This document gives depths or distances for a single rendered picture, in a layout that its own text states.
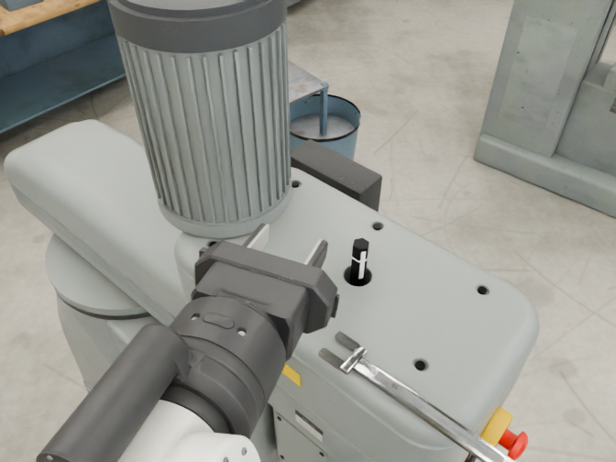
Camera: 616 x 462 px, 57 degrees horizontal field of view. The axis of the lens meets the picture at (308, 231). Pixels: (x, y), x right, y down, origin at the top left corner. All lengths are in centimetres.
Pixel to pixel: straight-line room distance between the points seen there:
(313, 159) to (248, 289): 77
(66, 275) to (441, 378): 85
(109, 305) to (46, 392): 191
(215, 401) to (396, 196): 344
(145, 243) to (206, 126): 38
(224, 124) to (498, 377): 43
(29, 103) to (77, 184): 352
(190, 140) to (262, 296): 31
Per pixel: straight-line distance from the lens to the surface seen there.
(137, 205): 107
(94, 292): 122
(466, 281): 76
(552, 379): 308
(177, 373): 36
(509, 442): 79
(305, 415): 84
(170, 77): 65
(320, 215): 81
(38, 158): 127
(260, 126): 70
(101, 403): 32
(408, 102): 471
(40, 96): 470
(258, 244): 51
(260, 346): 39
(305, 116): 354
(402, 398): 64
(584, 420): 302
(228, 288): 44
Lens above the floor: 245
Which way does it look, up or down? 45 degrees down
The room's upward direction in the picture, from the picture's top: straight up
